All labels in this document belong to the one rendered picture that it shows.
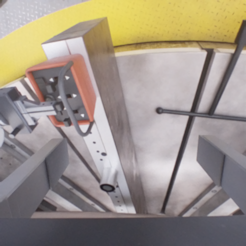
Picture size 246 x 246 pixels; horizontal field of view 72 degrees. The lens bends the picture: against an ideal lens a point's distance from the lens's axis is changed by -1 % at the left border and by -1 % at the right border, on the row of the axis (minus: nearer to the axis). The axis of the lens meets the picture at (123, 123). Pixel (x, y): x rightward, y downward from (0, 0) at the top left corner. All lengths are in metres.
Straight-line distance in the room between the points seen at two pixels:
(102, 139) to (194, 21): 0.89
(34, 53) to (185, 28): 1.06
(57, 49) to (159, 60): 0.53
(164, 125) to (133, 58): 0.49
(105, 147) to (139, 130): 0.46
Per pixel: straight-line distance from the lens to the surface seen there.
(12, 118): 0.55
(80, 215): 0.97
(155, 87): 1.01
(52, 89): 0.45
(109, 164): 0.89
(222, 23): 1.30
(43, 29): 1.40
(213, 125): 1.23
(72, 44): 0.58
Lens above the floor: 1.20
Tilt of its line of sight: 50 degrees down
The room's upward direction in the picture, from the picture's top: 169 degrees counter-clockwise
